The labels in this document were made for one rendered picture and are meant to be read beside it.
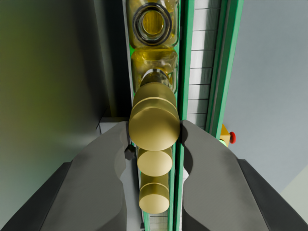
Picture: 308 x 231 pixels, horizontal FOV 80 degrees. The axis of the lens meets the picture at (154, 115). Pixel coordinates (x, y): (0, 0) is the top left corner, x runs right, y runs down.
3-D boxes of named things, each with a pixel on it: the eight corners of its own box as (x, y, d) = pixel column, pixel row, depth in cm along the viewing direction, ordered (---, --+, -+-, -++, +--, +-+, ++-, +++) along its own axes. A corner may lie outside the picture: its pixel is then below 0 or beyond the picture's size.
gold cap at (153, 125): (131, 82, 15) (123, 107, 11) (176, 81, 15) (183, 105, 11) (135, 121, 16) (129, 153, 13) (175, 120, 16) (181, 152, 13)
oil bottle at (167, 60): (140, 35, 38) (126, 56, 19) (168, 35, 38) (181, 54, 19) (142, 63, 41) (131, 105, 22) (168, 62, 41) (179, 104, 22)
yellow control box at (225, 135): (202, 123, 63) (207, 135, 56) (224, 122, 63) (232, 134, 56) (200, 140, 66) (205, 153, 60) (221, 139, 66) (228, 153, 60)
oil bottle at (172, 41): (139, 2, 35) (119, -11, 16) (168, 1, 35) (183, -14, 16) (141, 35, 38) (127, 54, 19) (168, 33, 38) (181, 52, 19)
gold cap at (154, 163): (138, 124, 20) (134, 150, 17) (170, 123, 20) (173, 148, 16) (140, 149, 22) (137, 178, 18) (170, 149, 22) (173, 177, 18)
